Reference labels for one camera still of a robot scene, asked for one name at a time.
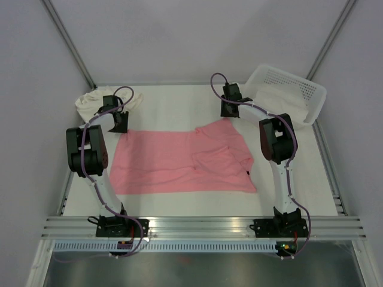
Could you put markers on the white plastic basket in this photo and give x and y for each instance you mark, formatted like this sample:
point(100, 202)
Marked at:
point(313, 94)

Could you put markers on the aluminium frame post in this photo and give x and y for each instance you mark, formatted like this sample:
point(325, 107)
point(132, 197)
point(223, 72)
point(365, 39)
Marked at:
point(62, 31)
point(332, 37)

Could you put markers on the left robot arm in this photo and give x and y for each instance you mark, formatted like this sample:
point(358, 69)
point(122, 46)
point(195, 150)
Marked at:
point(87, 152)

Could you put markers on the white cloth in basket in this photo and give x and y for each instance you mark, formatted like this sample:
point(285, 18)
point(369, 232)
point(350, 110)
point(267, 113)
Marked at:
point(282, 102)

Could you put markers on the left aluminium frame post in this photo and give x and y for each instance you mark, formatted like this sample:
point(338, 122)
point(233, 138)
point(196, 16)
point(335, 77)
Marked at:
point(62, 31)

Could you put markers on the right aluminium frame post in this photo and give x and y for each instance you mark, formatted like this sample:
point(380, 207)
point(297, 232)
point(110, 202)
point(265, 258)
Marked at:
point(332, 37)

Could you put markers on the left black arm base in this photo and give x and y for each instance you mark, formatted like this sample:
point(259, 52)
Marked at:
point(115, 226)

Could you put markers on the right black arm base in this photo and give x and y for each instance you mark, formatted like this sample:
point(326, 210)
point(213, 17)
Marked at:
point(281, 225)

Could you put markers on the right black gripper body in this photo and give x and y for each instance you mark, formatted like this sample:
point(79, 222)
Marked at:
point(224, 109)

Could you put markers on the pink t-shirt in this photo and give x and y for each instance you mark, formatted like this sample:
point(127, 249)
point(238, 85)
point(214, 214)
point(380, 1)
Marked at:
point(214, 157)

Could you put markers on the white slotted cable duct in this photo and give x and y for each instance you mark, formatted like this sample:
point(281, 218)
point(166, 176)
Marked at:
point(167, 246)

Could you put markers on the aluminium mounting rail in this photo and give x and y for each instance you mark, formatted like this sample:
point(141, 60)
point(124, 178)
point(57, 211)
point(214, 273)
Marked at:
point(205, 228)

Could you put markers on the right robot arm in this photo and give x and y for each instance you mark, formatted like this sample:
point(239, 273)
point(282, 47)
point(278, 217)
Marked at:
point(278, 145)

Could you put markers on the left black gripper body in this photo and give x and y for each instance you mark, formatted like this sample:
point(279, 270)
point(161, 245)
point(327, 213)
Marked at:
point(122, 127)

